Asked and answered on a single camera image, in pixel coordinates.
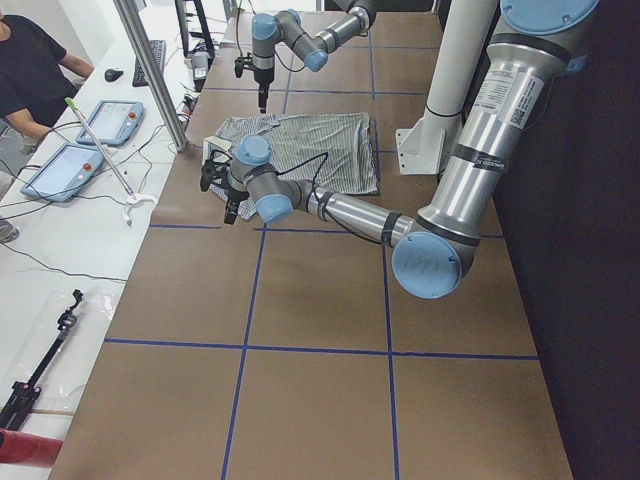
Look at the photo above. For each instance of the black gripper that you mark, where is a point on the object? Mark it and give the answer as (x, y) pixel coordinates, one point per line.
(233, 198)
(263, 80)

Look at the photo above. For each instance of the navy white striped polo shirt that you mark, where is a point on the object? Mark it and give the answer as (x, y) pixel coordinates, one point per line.
(283, 159)

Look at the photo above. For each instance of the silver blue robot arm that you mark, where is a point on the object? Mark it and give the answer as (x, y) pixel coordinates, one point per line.
(269, 30)
(494, 61)

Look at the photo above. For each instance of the metal reacher grabber stick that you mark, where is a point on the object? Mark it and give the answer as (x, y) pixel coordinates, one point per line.
(133, 197)

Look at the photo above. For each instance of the blue teach pendant far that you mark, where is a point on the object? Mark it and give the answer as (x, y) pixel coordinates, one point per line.
(114, 121)

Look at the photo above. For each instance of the blue teach pendant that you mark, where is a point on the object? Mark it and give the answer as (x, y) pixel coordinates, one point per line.
(114, 121)
(64, 174)

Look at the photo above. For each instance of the black computer mouse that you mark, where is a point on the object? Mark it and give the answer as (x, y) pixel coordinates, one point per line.
(112, 74)

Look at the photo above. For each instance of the blue teach pendant near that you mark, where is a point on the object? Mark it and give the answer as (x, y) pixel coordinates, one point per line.
(64, 174)

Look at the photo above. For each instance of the person in black shirt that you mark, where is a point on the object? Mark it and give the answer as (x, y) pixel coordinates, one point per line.
(33, 88)

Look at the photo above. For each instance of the red cylinder object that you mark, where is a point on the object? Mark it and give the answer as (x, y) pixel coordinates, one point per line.
(25, 449)

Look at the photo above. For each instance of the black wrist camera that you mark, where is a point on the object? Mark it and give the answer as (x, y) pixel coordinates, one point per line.
(214, 173)
(243, 63)

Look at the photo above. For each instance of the aluminium frame post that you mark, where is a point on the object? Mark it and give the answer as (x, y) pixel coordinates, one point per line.
(139, 40)

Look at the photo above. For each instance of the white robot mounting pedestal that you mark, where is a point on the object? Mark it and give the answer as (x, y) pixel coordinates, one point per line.
(425, 148)

